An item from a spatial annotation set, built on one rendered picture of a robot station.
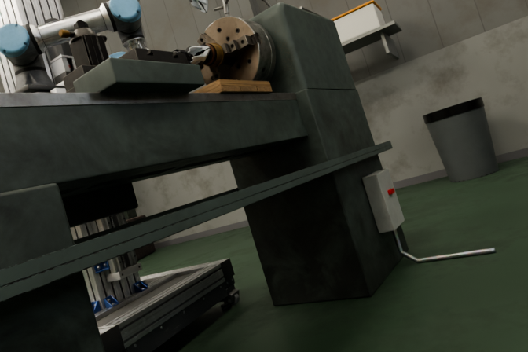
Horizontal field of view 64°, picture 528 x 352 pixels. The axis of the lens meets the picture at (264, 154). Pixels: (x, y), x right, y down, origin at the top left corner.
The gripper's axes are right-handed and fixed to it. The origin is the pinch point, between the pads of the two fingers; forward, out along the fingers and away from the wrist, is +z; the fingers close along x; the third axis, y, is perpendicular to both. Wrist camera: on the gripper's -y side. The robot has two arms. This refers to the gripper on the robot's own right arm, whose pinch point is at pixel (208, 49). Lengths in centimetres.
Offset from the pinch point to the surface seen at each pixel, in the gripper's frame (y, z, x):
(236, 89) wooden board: 11.8, 15.1, -21.0
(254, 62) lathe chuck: -15.2, 7.9, -7.5
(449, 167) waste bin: -294, 3, -95
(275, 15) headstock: -31.0, 14.7, 11.0
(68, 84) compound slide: 51, -13, -9
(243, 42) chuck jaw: -11.4, 8.7, 0.2
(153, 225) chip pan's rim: 70, 28, -53
